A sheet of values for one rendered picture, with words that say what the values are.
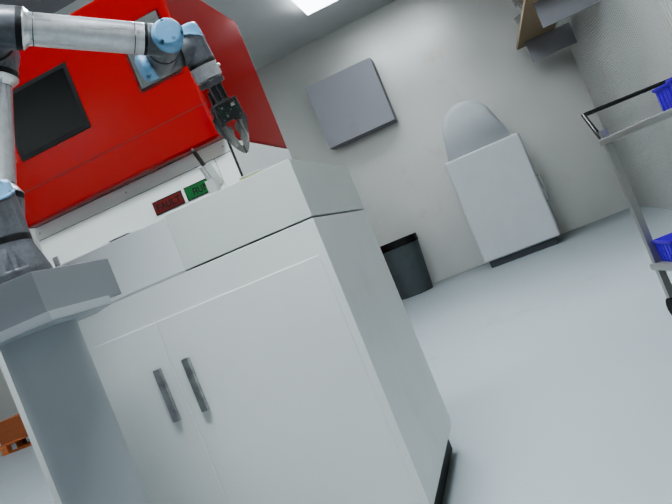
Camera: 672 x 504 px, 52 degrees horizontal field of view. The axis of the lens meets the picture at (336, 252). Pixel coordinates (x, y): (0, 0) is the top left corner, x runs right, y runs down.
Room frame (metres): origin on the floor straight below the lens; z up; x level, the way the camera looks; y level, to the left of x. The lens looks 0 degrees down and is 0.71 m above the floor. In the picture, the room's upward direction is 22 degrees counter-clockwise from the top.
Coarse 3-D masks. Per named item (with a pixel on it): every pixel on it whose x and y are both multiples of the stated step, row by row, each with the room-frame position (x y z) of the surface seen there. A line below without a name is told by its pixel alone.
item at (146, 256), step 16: (160, 224) 1.70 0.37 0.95; (128, 240) 1.72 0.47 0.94; (144, 240) 1.71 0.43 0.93; (160, 240) 1.70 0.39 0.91; (80, 256) 1.76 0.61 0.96; (96, 256) 1.75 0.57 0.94; (112, 256) 1.73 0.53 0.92; (128, 256) 1.72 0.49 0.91; (144, 256) 1.71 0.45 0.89; (160, 256) 1.70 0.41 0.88; (176, 256) 1.69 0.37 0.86; (128, 272) 1.73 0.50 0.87; (144, 272) 1.72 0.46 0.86; (160, 272) 1.71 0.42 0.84; (176, 272) 1.70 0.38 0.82; (128, 288) 1.73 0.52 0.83
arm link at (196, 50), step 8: (184, 24) 1.77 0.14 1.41; (192, 24) 1.78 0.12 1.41; (184, 32) 1.77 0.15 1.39; (192, 32) 1.77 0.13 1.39; (200, 32) 1.79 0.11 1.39; (184, 40) 1.77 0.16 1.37; (192, 40) 1.78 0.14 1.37; (200, 40) 1.79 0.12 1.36; (184, 48) 1.77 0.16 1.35; (192, 48) 1.78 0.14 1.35; (200, 48) 1.79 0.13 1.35; (208, 48) 1.81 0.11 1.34; (184, 56) 1.77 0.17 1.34; (192, 56) 1.78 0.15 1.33; (200, 56) 1.79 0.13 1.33; (208, 56) 1.80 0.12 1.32; (192, 64) 1.79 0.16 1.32; (200, 64) 1.79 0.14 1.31
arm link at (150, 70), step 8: (136, 56) 1.74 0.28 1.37; (144, 56) 1.73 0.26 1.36; (136, 64) 1.76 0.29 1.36; (144, 64) 1.72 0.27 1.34; (152, 64) 1.72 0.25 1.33; (160, 64) 1.71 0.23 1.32; (168, 64) 1.71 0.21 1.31; (176, 64) 1.77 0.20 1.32; (184, 64) 1.79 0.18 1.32; (144, 72) 1.74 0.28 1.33; (152, 72) 1.74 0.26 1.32; (160, 72) 1.75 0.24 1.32; (168, 72) 1.77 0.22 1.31; (152, 80) 1.76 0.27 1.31
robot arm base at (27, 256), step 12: (0, 240) 1.42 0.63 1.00; (12, 240) 1.43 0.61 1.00; (24, 240) 1.45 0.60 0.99; (0, 252) 1.41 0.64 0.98; (12, 252) 1.42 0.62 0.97; (24, 252) 1.43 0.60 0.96; (36, 252) 1.46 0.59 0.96; (0, 264) 1.40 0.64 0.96; (12, 264) 1.42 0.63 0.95; (24, 264) 1.42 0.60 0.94; (36, 264) 1.43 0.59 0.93; (48, 264) 1.47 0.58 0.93; (0, 276) 1.40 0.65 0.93; (12, 276) 1.40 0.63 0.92
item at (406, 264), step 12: (396, 240) 7.43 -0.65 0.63; (408, 240) 7.46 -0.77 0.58; (384, 252) 7.51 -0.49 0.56; (396, 252) 7.45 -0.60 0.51; (408, 252) 7.45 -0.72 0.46; (420, 252) 7.56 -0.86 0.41; (396, 264) 7.48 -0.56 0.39; (408, 264) 7.46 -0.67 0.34; (420, 264) 7.51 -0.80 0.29; (396, 276) 7.52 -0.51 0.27; (408, 276) 7.47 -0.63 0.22; (420, 276) 7.49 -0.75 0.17; (408, 288) 7.49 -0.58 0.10; (420, 288) 7.48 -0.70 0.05
